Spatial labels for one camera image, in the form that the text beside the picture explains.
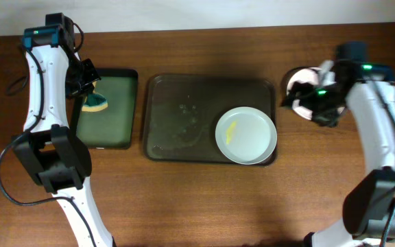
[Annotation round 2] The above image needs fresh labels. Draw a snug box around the yellow green sponge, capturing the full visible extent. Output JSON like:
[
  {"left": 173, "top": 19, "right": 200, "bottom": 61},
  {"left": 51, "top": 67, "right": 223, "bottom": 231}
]
[{"left": 82, "top": 82, "right": 108, "bottom": 113}]

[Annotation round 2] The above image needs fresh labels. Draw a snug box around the white plate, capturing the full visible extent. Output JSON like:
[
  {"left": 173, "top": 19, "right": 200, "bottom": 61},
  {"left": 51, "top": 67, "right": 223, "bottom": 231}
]
[
  {"left": 280, "top": 67, "right": 346, "bottom": 128},
  {"left": 215, "top": 106, "right": 278, "bottom": 165}
]

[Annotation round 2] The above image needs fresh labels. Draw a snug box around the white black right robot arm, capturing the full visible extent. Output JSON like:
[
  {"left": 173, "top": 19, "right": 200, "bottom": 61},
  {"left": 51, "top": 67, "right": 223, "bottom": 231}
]
[{"left": 281, "top": 59, "right": 395, "bottom": 247}]

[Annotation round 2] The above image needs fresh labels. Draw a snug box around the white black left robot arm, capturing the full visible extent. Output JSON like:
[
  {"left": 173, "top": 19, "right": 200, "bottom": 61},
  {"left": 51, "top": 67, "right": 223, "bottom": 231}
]
[{"left": 9, "top": 24, "right": 115, "bottom": 246}]

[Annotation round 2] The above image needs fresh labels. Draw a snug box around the black water basin tray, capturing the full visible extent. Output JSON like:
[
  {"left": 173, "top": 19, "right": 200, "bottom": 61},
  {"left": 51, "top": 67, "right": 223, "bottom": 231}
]
[{"left": 70, "top": 69, "right": 139, "bottom": 149}]

